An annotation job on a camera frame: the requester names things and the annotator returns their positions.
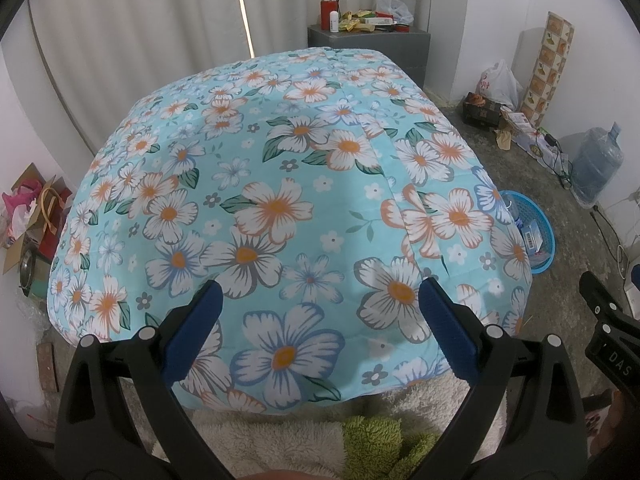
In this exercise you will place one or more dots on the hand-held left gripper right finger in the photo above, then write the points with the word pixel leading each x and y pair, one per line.
pixel 450 330

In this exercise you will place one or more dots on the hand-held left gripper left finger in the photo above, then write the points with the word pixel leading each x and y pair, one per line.
pixel 195 325

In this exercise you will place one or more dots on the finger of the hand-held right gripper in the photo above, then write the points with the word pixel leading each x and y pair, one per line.
pixel 597 295

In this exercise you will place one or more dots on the blue plastic basket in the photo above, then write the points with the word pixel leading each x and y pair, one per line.
pixel 547 255

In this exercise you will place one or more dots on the person's right hand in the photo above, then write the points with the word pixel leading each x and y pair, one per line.
pixel 612 425

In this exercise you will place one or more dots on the white water dispenser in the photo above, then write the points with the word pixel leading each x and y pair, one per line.
pixel 634 285

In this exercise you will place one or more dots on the large blue water jug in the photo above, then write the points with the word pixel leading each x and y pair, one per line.
pixel 597 165

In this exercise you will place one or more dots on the green fluffy towel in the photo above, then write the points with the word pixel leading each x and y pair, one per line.
pixel 375 445

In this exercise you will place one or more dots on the metal pot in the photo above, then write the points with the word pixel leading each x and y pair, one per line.
pixel 32 275

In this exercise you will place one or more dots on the crumpled brown paper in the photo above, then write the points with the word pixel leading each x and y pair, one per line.
pixel 503 139

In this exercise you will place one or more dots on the floral blue blanket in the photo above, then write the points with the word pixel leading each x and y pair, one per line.
pixel 300 160

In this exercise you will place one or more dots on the open brown cardboard box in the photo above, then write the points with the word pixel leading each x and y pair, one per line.
pixel 15 245

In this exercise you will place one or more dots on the pink plastic bag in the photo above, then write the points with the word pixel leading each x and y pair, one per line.
pixel 20 200

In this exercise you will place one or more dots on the dark cardboard box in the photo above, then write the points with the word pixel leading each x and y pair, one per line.
pixel 482 112

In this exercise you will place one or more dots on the patterned paper roll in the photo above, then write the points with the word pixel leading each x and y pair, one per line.
pixel 547 70

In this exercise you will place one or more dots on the white plastic bag red print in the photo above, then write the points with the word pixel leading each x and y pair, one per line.
pixel 500 85

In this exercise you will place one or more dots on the grey cabinet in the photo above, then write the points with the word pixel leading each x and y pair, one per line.
pixel 400 55

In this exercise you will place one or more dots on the white curtain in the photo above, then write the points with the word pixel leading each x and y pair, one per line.
pixel 150 20

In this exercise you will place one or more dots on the red white long box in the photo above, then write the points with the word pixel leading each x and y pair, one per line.
pixel 385 22

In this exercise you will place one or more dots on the yellow snack packets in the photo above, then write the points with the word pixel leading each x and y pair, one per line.
pixel 355 21

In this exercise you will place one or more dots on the small white bottle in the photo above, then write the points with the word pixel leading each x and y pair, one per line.
pixel 335 22

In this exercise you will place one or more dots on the clear plastic bag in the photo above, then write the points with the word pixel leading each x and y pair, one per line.
pixel 395 5

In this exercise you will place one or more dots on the red thermos bottle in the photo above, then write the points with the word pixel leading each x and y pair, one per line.
pixel 329 10

